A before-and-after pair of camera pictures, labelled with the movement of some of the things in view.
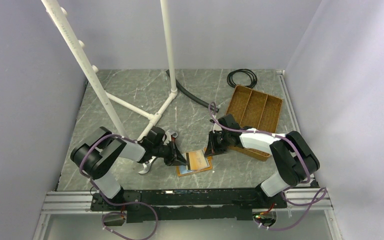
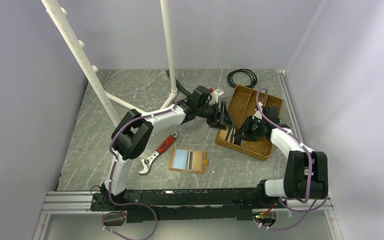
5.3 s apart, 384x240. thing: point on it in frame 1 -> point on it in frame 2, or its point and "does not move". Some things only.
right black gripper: x=212 y=149 -> x=244 y=133
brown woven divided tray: x=254 y=110 does not move
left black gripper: x=175 y=157 -> x=225 y=118
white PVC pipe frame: x=76 y=49 does not move
